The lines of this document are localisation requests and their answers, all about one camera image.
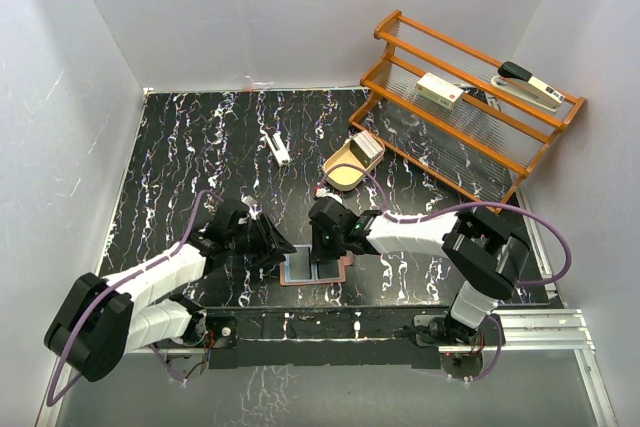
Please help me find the stack of credit cards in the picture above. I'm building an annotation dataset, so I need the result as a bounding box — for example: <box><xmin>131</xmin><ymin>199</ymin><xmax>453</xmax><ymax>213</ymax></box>
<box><xmin>349</xmin><ymin>131</ymin><xmax>384</xmax><ymax>166</ymax></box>

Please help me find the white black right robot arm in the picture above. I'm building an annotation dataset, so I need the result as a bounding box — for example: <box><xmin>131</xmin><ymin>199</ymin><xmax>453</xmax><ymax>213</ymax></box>
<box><xmin>308</xmin><ymin>196</ymin><xmax>530</xmax><ymax>345</ymax></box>

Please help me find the white red staples box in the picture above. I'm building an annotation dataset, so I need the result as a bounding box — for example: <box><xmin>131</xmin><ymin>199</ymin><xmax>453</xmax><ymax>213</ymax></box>
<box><xmin>416</xmin><ymin>72</ymin><xmax>464</xmax><ymax>110</ymax></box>

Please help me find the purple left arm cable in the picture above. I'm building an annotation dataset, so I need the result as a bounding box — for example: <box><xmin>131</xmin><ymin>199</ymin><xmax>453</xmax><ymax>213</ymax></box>
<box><xmin>45</xmin><ymin>189</ymin><xmax>226</xmax><ymax>407</ymax></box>

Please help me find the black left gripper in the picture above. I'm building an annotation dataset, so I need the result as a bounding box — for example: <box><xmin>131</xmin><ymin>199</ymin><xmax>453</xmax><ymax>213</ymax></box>
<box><xmin>227</xmin><ymin>214</ymin><xmax>295</xmax><ymax>267</ymax></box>

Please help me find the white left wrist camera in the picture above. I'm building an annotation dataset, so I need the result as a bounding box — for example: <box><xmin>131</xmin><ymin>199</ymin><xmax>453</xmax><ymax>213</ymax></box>
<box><xmin>241</xmin><ymin>195</ymin><xmax>261</xmax><ymax>220</ymax></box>

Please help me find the orange wooden shelf rack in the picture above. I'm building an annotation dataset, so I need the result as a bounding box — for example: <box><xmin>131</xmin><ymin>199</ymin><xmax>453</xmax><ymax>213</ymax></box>
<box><xmin>349</xmin><ymin>10</ymin><xmax>586</xmax><ymax>203</ymax></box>

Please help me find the beige oval card tray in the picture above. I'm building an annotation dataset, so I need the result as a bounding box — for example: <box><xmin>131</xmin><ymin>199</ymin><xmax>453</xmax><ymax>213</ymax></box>
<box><xmin>323</xmin><ymin>134</ymin><xmax>385</xmax><ymax>192</ymax></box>

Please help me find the white staple remover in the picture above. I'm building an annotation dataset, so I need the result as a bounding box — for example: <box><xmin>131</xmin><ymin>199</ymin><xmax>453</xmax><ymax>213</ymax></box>
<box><xmin>261</xmin><ymin>131</ymin><xmax>291</xmax><ymax>167</ymax></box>

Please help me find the black beige stapler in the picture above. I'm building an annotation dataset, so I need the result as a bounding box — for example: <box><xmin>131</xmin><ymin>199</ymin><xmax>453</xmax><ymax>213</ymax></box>
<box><xmin>491</xmin><ymin>61</ymin><xmax>565</xmax><ymax>112</ymax></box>

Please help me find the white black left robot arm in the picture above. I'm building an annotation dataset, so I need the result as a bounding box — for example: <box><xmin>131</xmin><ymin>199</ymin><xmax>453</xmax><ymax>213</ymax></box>
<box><xmin>44</xmin><ymin>199</ymin><xmax>296</xmax><ymax>382</ymax></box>

